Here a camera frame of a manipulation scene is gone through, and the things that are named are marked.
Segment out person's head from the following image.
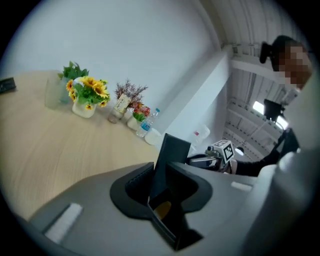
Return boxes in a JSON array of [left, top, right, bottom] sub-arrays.
[[271, 34, 314, 91]]

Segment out clear plastic water bottle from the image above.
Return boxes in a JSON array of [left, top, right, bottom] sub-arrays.
[[135, 107, 161, 139]]

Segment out black box on stand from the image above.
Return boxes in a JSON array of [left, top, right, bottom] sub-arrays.
[[263, 98, 286, 122]]

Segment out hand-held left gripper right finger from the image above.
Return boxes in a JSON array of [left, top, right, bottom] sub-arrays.
[[167, 162, 262, 256]]

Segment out clear plastic container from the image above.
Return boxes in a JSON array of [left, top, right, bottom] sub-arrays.
[[191, 123, 211, 146]]

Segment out rectangular ceiling light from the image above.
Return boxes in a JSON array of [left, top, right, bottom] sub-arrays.
[[252, 100, 266, 114]]

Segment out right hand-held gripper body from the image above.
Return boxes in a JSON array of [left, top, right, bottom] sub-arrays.
[[187, 139, 237, 174]]

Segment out frosted glass cup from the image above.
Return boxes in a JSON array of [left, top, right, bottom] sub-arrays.
[[44, 76, 62, 110]]

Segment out black head-worn camera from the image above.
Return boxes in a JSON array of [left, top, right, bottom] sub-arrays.
[[259, 41, 274, 65]]

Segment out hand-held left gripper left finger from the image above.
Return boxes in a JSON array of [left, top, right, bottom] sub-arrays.
[[27, 161, 176, 256]]

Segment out labelled glass jar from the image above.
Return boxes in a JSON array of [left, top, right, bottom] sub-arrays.
[[108, 93, 132, 124]]

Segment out flat black device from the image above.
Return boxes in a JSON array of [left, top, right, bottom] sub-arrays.
[[0, 77, 17, 95]]

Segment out purple dried plant in pot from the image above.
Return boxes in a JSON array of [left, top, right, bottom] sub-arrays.
[[114, 78, 149, 121]]

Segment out red flowers in white pot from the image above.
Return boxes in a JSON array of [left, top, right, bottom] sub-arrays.
[[126, 101, 152, 131]]

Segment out white round bowl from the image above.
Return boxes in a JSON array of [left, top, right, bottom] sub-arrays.
[[144, 127, 163, 146]]

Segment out sunflowers in white pot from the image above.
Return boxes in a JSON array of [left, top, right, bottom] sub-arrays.
[[65, 75, 111, 119]]

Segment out green plant in glass vase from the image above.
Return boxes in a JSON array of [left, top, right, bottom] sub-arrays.
[[57, 60, 90, 105]]

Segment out person's right forearm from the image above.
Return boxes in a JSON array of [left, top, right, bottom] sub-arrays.
[[221, 128, 301, 177]]

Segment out black box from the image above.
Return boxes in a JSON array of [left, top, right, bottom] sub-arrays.
[[146, 133, 204, 252], [263, 98, 286, 122]]

